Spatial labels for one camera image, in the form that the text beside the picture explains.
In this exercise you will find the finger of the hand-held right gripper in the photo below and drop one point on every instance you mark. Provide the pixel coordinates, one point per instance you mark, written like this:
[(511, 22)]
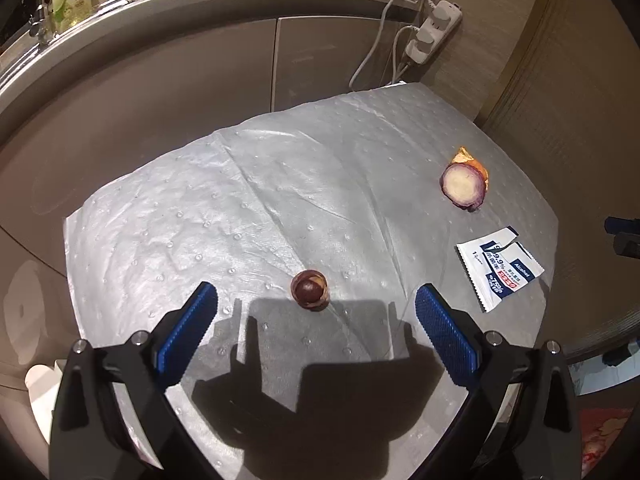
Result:
[(624, 225), (627, 247)]

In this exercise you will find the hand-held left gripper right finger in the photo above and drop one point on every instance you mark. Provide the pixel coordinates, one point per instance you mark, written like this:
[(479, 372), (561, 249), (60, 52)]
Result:
[(445, 332)]

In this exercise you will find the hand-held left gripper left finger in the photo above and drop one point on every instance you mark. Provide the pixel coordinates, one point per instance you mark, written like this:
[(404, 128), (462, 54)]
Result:
[(187, 327)]

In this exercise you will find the torn white wipe packet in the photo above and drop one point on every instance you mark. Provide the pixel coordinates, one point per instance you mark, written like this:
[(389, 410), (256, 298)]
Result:
[(500, 265)]

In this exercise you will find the purple onion half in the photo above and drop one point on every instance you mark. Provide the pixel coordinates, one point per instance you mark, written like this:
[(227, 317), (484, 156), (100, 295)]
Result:
[(462, 185)]

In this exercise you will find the white round stool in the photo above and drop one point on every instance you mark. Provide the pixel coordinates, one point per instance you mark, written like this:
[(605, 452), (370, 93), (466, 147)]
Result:
[(42, 382)]

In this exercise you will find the grey padded mat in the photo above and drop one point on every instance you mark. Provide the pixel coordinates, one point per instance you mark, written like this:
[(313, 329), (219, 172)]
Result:
[(300, 185)]

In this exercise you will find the pink floral cloth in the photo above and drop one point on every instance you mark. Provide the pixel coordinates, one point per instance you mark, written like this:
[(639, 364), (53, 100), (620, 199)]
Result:
[(600, 435)]

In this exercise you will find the white power strip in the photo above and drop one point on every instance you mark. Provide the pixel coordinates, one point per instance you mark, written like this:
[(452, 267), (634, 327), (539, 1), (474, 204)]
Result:
[(432, 30)]

